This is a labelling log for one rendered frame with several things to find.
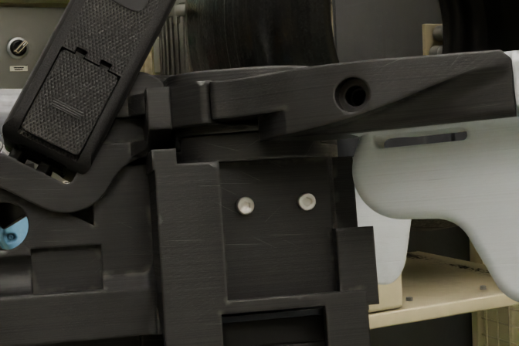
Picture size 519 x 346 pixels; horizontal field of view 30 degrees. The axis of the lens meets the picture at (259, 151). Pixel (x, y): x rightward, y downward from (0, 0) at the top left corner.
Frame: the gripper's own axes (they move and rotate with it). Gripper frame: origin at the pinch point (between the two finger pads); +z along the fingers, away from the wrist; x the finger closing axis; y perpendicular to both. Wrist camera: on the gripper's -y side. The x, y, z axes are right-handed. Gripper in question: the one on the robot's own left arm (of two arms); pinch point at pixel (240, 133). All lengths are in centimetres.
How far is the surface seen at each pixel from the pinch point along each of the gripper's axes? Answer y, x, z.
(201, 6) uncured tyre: 16.3, 5.8, -2.3
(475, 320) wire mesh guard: -36, 28, 59
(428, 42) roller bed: 15, 38, 57
